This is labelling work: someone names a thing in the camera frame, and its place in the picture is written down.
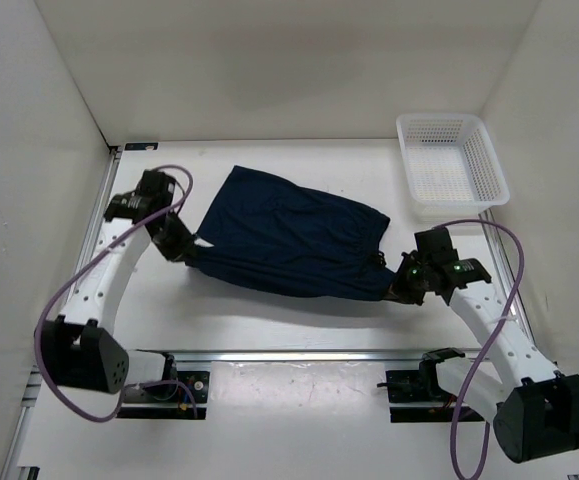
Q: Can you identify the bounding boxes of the navy blue shorts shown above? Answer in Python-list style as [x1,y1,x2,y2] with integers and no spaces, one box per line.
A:
[186,166,395,302]

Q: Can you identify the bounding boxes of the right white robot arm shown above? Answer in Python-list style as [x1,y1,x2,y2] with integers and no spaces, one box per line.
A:
[393,251,579,463]

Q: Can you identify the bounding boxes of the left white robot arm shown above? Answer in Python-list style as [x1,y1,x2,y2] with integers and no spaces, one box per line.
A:
[39,192,194,400]

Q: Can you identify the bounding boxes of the blue label sticker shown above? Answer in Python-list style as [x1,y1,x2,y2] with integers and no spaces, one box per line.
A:
[124,142,159,151]

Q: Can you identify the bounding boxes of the white plastic basket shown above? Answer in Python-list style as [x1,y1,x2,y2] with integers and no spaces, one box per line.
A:
[396,113,510,220]

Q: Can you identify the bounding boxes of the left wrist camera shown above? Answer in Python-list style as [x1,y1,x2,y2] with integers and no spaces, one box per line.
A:
[136,169,176,207]

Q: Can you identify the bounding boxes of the aluminium left rail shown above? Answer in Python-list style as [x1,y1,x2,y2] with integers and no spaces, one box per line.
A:
[0,145,124,479]

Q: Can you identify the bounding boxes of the aluminium rail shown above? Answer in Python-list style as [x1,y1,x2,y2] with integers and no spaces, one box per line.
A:
[479,210,535,344]
[0,145,124,479]
[168,348,440,365]

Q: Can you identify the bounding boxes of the aluminium right rail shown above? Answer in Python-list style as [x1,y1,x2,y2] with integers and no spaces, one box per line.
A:
[479,210,535,344]

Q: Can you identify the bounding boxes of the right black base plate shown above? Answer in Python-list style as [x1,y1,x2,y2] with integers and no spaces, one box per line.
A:
[378,367,488,425]

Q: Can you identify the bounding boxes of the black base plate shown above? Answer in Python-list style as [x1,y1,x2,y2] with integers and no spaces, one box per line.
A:
[117,370,210,421]
[378,367,488,425]

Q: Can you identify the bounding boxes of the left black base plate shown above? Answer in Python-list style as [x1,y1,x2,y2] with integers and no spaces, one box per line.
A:
[117,370,210,421]

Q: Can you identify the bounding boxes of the aluminium front rail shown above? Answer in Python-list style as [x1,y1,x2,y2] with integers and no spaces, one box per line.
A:
[168,348,440,365]

